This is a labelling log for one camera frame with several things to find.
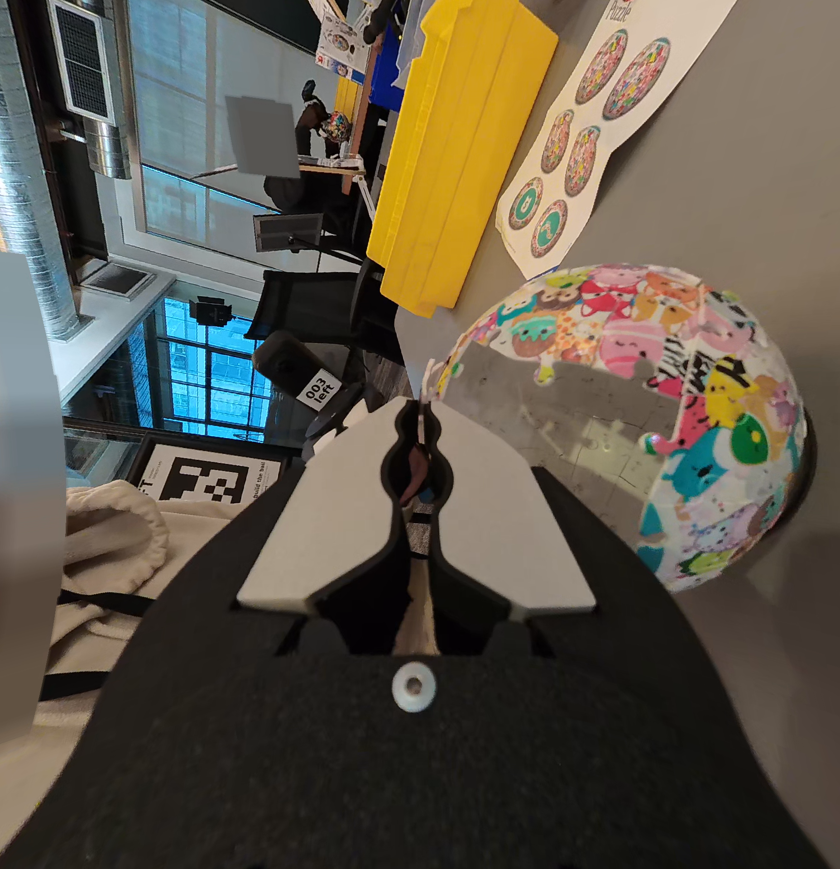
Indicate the silver ventilation duct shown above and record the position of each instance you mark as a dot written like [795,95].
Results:
[19,170]

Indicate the printed puzzle instruction sheet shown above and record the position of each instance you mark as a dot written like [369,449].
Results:
[596,136]

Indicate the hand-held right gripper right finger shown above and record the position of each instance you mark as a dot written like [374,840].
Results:
[508,529]

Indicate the yellow plastic bin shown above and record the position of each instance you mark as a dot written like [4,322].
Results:
[447,149]

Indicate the person's cream sweater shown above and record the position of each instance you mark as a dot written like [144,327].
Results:
[100,543]

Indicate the colourful puzzle piece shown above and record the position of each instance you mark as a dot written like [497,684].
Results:
[435,383]

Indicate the framed marker sign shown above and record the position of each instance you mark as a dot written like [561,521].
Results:
[202,475]

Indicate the dark blue bin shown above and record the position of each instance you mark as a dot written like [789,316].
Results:
[384,64]

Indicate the black light panel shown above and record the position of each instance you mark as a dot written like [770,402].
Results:
[287,232]

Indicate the white air vent grille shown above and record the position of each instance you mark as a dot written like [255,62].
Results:
[83,58]

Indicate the black studio light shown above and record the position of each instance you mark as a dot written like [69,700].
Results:
[211,311]

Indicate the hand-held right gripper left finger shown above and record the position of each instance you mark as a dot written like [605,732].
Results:
[338,516]

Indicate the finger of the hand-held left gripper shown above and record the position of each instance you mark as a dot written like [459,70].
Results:
[319,447]
[353,417]

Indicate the white puzzle box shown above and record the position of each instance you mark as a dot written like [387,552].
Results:
[339,47]

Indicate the black mesh chair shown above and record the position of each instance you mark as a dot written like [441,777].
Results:
[304,305]

